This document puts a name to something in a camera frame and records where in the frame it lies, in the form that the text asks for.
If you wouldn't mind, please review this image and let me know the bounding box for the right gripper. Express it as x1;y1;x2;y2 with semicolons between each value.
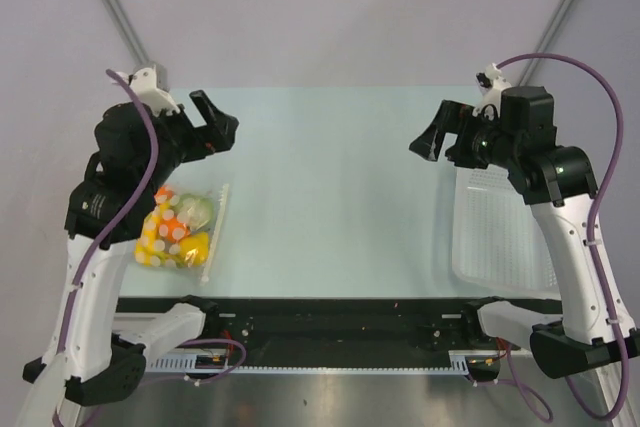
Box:
409;99;520;170

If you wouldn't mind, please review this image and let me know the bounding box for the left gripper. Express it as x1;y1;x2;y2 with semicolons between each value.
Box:
143;88;238;188

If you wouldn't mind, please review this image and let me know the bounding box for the clear zip top bag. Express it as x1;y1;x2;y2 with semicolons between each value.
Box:
134;184;230;285

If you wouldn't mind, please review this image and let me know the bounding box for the yellow fake bell pepper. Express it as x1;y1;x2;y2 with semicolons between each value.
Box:
178;232;210;268

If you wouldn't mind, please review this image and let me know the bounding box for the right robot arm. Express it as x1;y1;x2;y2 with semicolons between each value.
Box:
409;86;639;379

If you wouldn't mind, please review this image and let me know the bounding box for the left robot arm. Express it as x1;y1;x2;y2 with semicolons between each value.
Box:
18;91;239;426

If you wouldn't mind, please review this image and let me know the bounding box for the green fake cabbage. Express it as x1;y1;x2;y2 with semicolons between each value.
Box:
178;194;215;230

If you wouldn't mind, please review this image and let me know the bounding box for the orange fake fruit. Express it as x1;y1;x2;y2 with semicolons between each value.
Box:
158;217;190;243

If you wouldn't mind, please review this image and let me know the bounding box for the white perforated plastic basket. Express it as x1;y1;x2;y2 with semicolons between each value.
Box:
451;166;560;300

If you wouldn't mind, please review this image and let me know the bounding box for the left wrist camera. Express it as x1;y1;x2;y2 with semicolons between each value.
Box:
129;63;179;117

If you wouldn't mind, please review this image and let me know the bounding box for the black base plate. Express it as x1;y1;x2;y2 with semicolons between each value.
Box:
113;296;561;369

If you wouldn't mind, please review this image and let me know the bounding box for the right aluminium frame post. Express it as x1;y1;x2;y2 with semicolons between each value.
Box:
519;0;604;86

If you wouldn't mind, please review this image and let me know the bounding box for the aluminium frame post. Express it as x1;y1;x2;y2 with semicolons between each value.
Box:
101;0;150;65
519;0;604;86

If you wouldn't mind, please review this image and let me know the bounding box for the white slotted cable duct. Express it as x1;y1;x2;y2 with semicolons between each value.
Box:
144;351;501;377

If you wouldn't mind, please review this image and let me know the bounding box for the left aluminium frame post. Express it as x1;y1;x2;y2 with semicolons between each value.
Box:
101;0;150;65

